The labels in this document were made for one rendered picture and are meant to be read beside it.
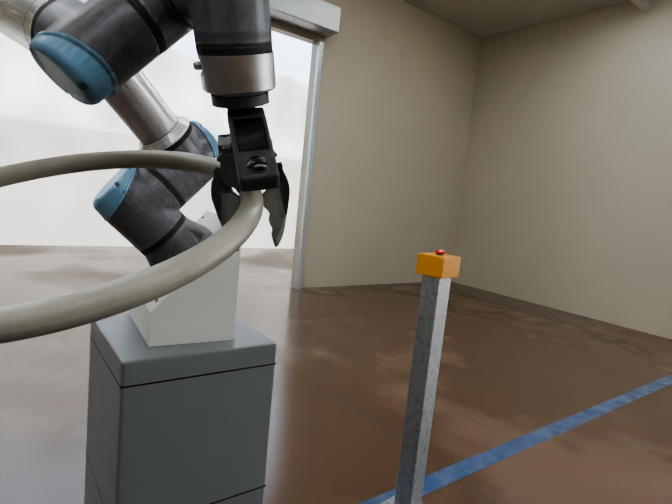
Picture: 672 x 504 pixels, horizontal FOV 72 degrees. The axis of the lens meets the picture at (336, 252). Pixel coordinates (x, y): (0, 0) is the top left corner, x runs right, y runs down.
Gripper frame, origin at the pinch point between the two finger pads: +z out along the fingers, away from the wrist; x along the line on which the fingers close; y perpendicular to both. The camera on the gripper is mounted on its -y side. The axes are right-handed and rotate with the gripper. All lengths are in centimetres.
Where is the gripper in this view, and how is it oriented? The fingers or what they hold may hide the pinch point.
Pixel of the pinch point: (256, 242)
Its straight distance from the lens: 66.5
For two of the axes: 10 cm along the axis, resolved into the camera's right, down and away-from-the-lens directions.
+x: -9.8, 1.2, -1.9
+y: -2.2, -4.6, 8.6
